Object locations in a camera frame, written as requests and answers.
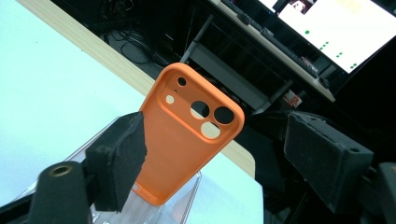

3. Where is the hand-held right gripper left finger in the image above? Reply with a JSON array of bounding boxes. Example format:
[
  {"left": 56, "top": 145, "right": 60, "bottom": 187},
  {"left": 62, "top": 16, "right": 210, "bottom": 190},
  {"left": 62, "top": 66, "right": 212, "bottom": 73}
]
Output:
[{"left": 85, "top": 111, "right": 148, "bottom": 213}]

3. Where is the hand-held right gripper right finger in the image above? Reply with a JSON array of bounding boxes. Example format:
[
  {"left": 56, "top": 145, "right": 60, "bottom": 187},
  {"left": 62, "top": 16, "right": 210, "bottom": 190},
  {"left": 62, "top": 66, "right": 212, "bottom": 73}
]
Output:
[{"left": 283, "top": 111, "right": 375, "bottom": 215}]

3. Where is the orange phone case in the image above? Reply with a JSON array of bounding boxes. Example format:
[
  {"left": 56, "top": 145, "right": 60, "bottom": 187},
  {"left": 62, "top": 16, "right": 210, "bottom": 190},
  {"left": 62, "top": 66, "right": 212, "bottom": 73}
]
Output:
[{"left": 132, "top": 62, "right": 246, "bottom": 207}]

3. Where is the clear plastic packaging tray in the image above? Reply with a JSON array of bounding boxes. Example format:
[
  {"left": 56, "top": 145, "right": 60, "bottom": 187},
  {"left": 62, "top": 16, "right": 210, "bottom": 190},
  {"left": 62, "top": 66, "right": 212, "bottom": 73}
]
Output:
[{"left": 12, "top": 116, "right": 203, "bottom": 224}]

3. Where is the small red white box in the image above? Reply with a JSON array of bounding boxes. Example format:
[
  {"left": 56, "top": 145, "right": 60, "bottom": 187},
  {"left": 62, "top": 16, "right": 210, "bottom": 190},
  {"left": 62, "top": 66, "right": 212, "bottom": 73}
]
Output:
[{"left": 282, "top": 89, "right": 304, "bottom": 108}]

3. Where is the black keyboard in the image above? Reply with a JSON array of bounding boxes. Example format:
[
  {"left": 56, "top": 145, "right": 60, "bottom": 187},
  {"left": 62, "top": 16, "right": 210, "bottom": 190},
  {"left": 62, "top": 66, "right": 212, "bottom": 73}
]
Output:
[{"left": 220, "top": 0, "right": 320, "bottom": 78}]

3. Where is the bright computer monitor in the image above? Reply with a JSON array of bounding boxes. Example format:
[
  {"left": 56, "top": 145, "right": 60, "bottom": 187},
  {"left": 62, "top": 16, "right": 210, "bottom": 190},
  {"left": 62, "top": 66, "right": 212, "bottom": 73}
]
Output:
[{"left": 258, "top": 0, "right": 396, "bottom": 75}]

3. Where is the bundle of floor cables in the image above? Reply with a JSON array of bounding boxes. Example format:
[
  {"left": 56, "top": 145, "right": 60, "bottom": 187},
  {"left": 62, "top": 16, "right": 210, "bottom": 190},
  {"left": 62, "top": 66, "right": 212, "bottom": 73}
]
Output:
[{"left": 102, "top": 27, "right": 176, "bottom": 68}]

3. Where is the desk with white frame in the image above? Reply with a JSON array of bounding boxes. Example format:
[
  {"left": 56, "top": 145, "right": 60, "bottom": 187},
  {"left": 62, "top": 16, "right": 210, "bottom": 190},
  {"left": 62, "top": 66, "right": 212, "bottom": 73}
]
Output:
[{"left": 179, "top": 0, "right": 336, "bottom": 116}]

